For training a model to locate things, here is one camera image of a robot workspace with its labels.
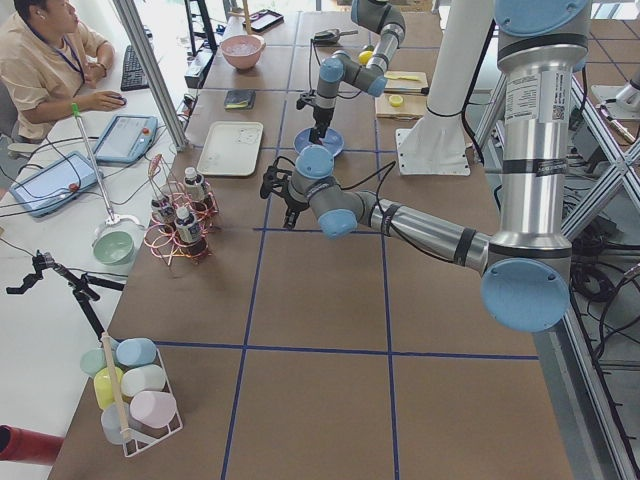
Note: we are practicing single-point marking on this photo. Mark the black keyboard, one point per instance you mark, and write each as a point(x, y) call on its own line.
point(133, 76)

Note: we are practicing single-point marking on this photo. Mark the blue cup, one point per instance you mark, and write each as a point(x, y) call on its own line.
point(135, 352)

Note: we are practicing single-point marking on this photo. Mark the person in beige shirt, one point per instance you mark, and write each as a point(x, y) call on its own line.
point(47, 56)

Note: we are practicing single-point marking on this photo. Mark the pink bowl with ice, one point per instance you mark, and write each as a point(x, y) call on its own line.
point(243, 51)

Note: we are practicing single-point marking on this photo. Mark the yellow lemon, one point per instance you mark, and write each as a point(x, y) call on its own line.
point(364, 56)

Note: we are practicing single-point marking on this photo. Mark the green bowl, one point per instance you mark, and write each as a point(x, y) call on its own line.
point(114, 248)

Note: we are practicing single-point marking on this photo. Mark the blue plate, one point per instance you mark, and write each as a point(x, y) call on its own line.
point(333, 141)

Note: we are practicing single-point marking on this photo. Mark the half lemon slice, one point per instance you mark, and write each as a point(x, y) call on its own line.
point(396, 100)

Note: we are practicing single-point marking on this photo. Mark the metal ice scoop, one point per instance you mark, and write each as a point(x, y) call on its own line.
point(331, 36)

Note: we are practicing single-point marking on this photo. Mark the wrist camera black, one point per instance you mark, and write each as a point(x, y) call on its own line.
point(275, 181)
point(305, 99)

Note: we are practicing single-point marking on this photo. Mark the grey folded cloth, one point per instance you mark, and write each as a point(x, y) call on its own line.
point(240, 99)

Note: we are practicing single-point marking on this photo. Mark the yellow plastic knife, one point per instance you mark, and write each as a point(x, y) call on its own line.
point(412, 78)

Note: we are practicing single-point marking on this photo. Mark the beige bear tray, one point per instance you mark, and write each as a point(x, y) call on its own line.
point(231, 149)

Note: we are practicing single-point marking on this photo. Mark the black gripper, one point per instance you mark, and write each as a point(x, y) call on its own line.
point(295, 202)
point(321, 118)

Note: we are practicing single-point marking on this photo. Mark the white wire cup rack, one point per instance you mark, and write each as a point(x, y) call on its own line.
point(118, 426)

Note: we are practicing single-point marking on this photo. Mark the white cup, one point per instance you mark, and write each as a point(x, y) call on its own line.
point(144, 378)

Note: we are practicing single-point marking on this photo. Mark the copper wire bottle rack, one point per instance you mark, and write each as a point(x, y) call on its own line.
point(168, 246)

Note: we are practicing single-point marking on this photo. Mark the knife with metal handle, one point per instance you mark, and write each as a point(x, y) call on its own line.
point(408, 91)

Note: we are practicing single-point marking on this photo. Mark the aluminium frame post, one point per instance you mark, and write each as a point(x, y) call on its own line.
point(132, 24)

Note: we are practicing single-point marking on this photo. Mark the blue teach pendant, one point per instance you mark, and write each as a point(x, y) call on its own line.
point(125, 139)
point(52, 187)

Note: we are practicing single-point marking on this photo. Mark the dark drink bottle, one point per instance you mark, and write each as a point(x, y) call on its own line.
point(195, 188)
point(189, 231)
point(163, 211)

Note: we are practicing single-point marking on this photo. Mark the wooden cutting board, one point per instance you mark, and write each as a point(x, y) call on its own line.
point(414, 106)

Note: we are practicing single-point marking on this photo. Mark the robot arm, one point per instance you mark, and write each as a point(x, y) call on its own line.
point(518, 249)
point(380, 17)

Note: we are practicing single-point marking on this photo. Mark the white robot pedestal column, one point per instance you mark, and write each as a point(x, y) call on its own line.
point(436, 143)

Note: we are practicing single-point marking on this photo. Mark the yellow cup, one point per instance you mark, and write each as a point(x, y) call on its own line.
point(103, 389)

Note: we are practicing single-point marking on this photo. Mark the pink cup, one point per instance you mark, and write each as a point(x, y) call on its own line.
point(153, 408)

